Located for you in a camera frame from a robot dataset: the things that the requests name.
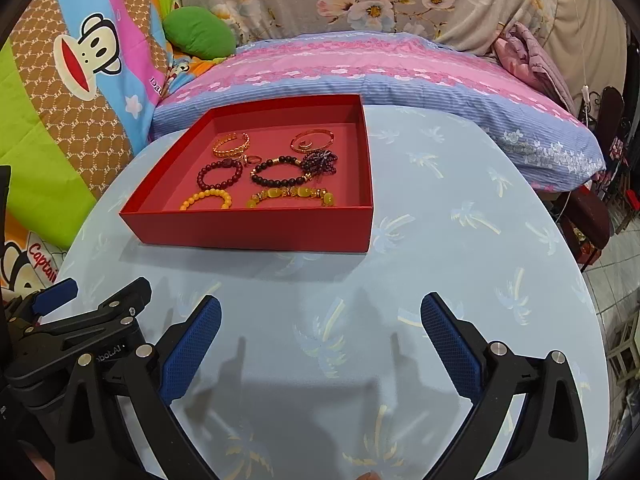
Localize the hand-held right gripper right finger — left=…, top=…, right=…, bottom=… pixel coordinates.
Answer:
left=420, top=292, right=589, bottom=480

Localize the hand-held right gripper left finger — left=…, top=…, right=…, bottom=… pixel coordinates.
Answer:
left=52, top=295, right=223, bottom=480

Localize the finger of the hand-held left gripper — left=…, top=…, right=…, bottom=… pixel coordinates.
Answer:
left=30, top=277, right=153, bottom=343
left=10, top=280, right=80, bottom=326

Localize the red tray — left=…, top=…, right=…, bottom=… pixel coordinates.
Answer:
left=119, top=93, right=375, bottom=253

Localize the orange bead bracelet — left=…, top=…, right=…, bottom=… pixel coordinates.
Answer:
left=179, top=188, right=234, bottom=211

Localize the maroon bead bracelet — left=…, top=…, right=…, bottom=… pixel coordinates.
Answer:
left=196, top=158, right=244, bottom=191

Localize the dark bead bracelet gold charm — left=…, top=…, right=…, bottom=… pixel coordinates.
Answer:
left=250, top=155, right=307, bottom=189

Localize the yellow stone bracelet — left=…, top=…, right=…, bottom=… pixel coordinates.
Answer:
left=245, top=186, right=336, bottom=209

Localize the purple crystal bracelet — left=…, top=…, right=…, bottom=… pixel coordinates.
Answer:
left=302, top=149, right=339, bottom=179

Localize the light blue palm tablecloth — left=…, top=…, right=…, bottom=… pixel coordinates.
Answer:
left=52, top=105, right=614, bottom=480

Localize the cartoon monkey blanket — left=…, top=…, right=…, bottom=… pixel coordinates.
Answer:
left=0, top=0, right=201, bottom=303

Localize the dark red chair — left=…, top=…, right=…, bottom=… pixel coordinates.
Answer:
left=565, top=187, right=612, bottom=272

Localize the rose gold bangle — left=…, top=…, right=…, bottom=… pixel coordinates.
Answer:
left=291, top=129, right=333, bottom=155

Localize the pink blue striped bedding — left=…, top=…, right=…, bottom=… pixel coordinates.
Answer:
left=149, top=31, right=606, bottom=194

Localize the green pillow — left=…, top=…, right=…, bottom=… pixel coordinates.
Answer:
left=164, top=6, right=237, bottom=59

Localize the purple pink folded blanket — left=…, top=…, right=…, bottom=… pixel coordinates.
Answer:
left=492, top=22, right=576, bottom=112

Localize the gold chain bracelet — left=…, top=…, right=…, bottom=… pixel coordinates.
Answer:
left=211, top=131, right=252, bottom=157

